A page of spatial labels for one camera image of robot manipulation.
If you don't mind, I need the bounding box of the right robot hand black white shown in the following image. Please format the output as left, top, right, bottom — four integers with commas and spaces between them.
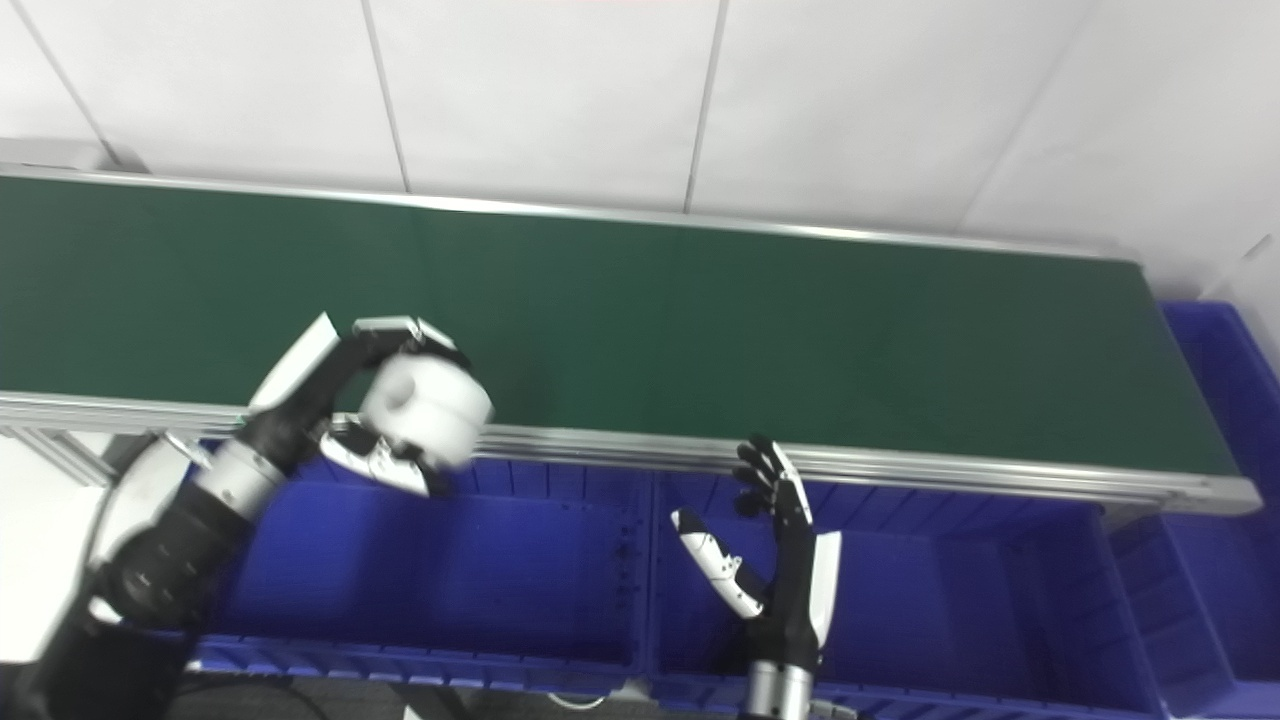
671, 434, 843, 673

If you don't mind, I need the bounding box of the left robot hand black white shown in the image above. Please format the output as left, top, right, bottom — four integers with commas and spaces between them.
238, 312, 471, 499

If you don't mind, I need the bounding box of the aluminium conveyor leg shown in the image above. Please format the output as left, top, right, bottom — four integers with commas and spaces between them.
0, 428, 151, 487

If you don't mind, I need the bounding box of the grey conveyor motor housing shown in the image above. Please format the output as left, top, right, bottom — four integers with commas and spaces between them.
0, 138, 151, 175

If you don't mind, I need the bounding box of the blue plastic bin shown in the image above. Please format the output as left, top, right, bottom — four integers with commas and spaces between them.
1105, 301, 1280, 720
645, 470, 1166, 720
150, 440, 656, 697

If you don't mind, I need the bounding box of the white round plastic part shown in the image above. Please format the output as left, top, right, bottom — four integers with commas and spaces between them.
358, 352, 495, 471

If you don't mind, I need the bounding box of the green conveyor belt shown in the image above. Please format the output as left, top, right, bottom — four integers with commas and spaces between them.
0, 176, 1241, 477
0, 165, 1263, 517

